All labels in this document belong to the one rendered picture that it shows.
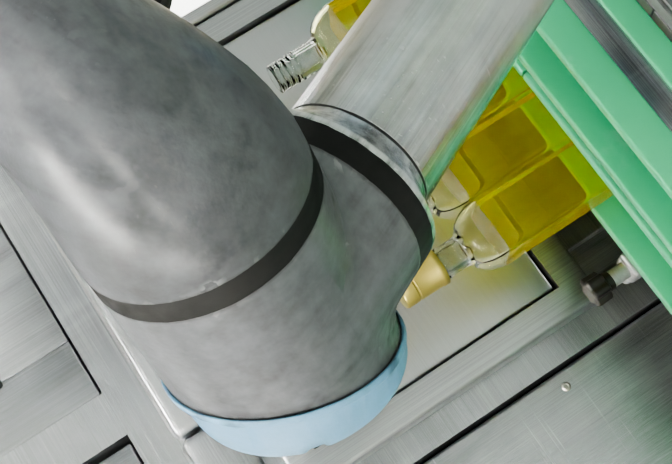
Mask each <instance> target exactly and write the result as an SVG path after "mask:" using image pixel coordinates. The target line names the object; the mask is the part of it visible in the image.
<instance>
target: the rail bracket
mask: <svg viewBox="0 0 672 464"><path fill-rule="evenodd" d="M616 264H617V265H616V266H614V267H613V268H611V269H610V270H608V271H607V272H602V273H601V274H598V273H596V272H592V273H591V274H589V275H587V276H586V277H584V278H583V279H581V281H580V284H581V286H582V291H583V293H584V294H585V295H586V296H587V297H588V299H589V300H590V302H591V303H592V304H596V305H597V306H602V305H604V304H605V303H606V302H608V301H609V300H610V299H612V298H613V293H612V291H614V290H615V289H616V287H617V286H618V285H619V284H621V283H624V284H630V283H633V282H635V281H637V280H638V279H640V278H641V277H642V276H641V275H640V273H639V272H638V271H637V270H636V268H635V267H634V266H633V264H632V263H631V262H630V260H629V259H628V258H627V257H626V255H625V254H624V253H622V254H621V255H620V257H619V258H618V260H617V262H616Z"/></svg>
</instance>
